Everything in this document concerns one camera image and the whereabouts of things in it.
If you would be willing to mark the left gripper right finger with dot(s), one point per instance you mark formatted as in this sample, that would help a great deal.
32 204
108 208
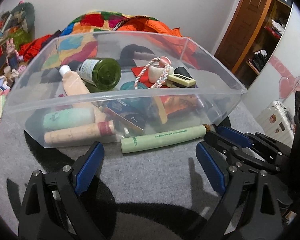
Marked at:
248 209

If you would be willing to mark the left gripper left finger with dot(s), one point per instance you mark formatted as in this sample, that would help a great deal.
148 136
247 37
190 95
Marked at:
39 217

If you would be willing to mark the mint green bottle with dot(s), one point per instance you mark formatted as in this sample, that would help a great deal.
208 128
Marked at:
68 118

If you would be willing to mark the beige tube red cap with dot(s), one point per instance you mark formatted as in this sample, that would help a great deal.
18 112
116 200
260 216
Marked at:
80 133

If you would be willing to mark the light green long tube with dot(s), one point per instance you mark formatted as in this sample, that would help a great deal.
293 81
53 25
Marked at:
158 140

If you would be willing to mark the beige cream tube white cap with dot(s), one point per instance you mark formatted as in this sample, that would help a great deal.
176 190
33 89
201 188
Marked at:
73 85

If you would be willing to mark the clear plastic storage bin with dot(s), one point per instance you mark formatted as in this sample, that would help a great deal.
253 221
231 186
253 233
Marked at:
40 90

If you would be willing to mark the yellow small box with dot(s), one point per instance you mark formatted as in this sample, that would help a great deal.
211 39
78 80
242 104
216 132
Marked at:
178 80

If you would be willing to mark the green glass bottle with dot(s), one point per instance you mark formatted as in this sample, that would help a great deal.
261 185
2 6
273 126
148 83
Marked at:
104 73

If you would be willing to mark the blue small box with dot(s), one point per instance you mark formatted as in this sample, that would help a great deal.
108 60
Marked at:
127 114

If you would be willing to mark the white suitcase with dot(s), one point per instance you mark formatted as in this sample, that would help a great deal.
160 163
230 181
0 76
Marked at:
277 123

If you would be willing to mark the grey black blanket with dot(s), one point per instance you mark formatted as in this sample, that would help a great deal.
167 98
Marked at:
159 194

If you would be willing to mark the pink bunny doll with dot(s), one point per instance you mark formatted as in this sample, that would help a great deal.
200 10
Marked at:
12 56

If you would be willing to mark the wooden wardrobe shelf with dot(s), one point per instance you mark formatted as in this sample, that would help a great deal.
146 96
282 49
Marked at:
250 30

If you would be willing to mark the colourful patchwork quilt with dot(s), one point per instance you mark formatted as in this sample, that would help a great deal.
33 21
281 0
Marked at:
96 21

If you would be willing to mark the grey green cushion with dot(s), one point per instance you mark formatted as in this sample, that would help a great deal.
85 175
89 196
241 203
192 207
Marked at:
24 13

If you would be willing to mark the orange down jacket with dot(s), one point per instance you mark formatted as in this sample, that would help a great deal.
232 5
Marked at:
164 36

